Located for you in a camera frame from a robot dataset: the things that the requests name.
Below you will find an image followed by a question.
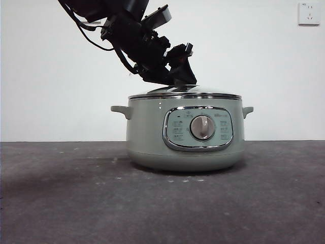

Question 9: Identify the glass lid with green knob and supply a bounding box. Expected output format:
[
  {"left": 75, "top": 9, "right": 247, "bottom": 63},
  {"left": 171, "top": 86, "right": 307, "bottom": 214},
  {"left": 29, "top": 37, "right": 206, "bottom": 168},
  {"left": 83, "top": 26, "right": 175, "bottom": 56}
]
[{"left": 128, "top": 83, "right": 242, "bottom": 100}]

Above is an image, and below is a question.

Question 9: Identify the green electric cooking pot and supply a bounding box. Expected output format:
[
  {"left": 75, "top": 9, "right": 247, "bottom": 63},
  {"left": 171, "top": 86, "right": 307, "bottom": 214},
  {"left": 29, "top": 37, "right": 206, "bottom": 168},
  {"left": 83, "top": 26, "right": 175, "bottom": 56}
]
[{"left": 110, "top": 98, "right": 254, "bottom": 171}]

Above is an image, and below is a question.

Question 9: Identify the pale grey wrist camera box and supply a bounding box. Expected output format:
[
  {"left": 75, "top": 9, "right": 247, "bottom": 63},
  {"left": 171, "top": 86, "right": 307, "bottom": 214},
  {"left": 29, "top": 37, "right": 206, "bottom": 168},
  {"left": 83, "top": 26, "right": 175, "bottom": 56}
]
[{"left": 141, "top": 4, "right": 173, "bottom": 29}]

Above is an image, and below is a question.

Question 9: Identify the black cable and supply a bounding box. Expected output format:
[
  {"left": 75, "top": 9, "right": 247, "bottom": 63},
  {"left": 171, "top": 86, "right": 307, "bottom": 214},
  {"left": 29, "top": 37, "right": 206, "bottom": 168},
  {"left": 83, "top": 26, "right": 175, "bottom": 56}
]
[{"left": 60, "top": 2, "right": 115, "bottom": 52}]

